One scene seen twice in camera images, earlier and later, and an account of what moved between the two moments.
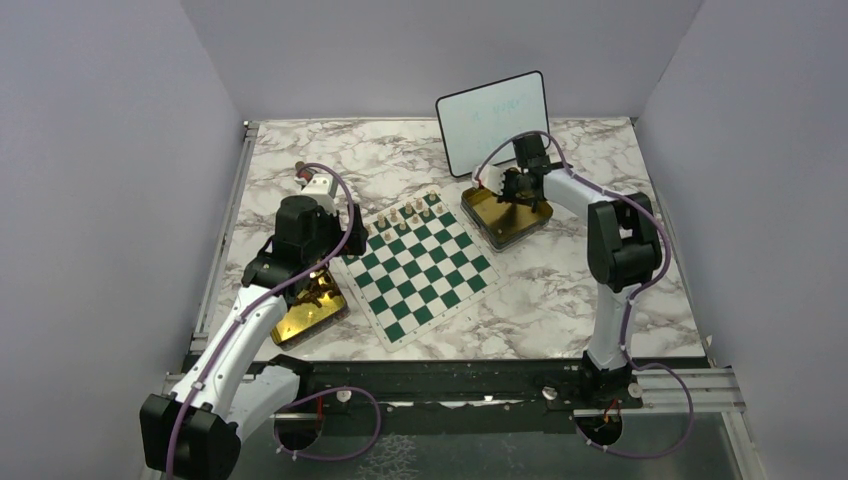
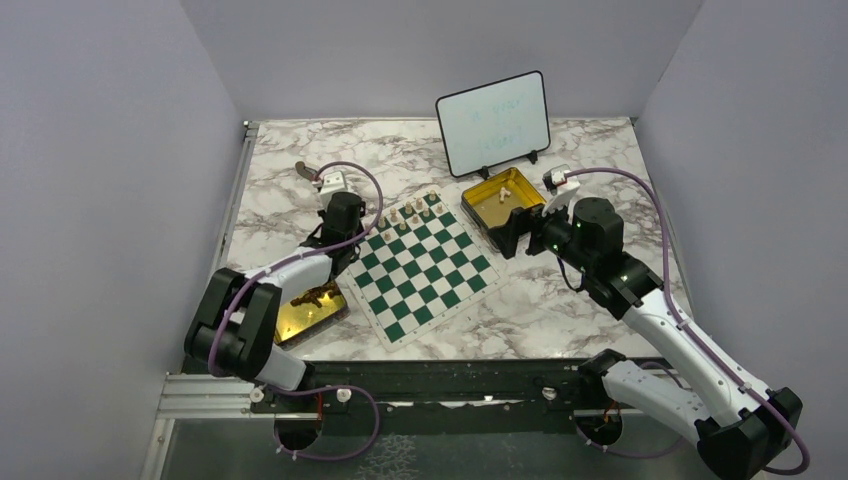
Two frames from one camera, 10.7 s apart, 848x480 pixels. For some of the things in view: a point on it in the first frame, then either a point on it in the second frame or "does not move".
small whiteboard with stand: [475, 120] does not move
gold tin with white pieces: [503, 225] does not move
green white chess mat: [420, 265] does not move
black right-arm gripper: [506, 198] → [522, 221]
